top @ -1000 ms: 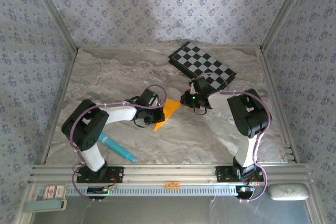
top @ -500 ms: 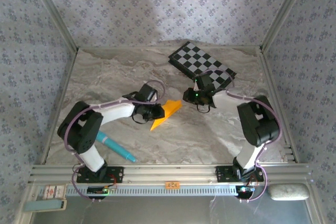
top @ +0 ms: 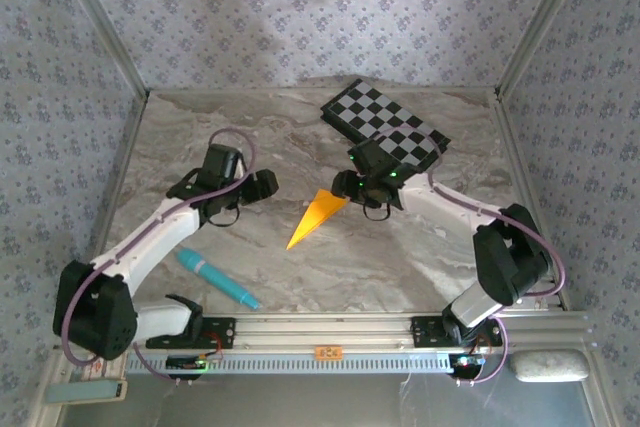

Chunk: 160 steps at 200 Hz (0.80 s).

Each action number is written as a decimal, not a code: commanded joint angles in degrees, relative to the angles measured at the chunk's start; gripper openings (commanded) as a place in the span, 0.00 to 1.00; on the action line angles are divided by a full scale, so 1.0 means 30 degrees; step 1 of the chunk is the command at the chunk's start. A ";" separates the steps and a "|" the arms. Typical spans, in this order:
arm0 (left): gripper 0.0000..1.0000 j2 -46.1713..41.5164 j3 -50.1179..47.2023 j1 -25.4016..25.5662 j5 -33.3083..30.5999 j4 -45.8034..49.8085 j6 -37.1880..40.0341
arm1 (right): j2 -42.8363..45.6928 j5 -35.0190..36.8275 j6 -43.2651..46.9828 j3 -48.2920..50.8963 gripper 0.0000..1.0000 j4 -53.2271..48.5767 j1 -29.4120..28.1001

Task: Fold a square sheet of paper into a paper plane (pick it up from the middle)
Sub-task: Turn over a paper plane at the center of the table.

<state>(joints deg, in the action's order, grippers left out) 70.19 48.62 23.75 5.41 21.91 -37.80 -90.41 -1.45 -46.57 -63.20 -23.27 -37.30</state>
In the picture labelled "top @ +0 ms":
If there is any orange paper sheet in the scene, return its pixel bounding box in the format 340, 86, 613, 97
285, 188, 350, 252

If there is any black grey folded chessboard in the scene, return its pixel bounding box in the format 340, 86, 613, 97
320, 78, 451, 168

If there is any teal marker pen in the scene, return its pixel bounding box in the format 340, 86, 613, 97
175, 247, 262, 311

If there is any red white card box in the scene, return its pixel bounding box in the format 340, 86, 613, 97
82, 354, 126, 381

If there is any teal flat box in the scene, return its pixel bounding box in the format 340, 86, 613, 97
46, 379, 129, 404

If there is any grey sponge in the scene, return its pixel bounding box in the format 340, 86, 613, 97
512, 350, 589, 384

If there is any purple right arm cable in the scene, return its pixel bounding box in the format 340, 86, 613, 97
369, 125, 569, 388

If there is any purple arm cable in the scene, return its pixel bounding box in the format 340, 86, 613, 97
62, 127, 260, 388
369, 125, 569, 388

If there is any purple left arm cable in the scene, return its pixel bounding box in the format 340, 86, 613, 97
62, 127, 260, 388

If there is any aluminium side rail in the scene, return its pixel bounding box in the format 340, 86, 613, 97
492, 89, 571, 311
79, 89, 151, 313

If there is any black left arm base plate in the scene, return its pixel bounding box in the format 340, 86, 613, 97
145, 316, 237, 351

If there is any aluminium mounting rail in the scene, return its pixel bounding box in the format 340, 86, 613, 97
54, 311, 594, 351

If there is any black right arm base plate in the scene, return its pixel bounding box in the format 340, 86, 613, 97
409, 315, 504, 348

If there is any grey slotted cable duct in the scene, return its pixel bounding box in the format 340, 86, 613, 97
124, 350, 456, 376

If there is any aluminium frame post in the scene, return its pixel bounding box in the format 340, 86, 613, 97
49, 0, 151, 96
494, 0, 596, 96

